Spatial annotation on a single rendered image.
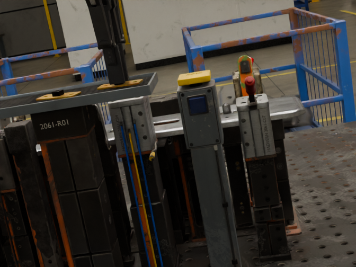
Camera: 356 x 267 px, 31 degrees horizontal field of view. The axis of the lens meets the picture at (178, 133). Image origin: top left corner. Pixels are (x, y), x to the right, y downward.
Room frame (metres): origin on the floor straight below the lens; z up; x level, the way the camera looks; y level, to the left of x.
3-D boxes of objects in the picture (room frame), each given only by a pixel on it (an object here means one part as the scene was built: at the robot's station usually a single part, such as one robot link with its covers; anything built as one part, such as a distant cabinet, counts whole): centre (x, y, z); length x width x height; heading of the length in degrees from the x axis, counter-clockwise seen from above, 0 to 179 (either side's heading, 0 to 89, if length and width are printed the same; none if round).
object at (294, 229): (1.51, -0.22, 0.84); 0.18 x 0.06 x 0.29; 174
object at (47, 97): (1.21, 0.21, 1.17); 0.08 x 0.04 x 0.01; 63
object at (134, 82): (1.22, 0.09, 1.17); 0.08 x 0.04 x 0.01; 76
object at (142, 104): (1.37, 0.09, 0.90); 0.13 x 0.10 x 0.41; 174
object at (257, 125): (1.34, -0.17, 0.88); 0.11 x 0.10 x 0.36; 174
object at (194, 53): (3.88, -0.54, 0.47); 1.20 x 0.80 x 0.95; 0
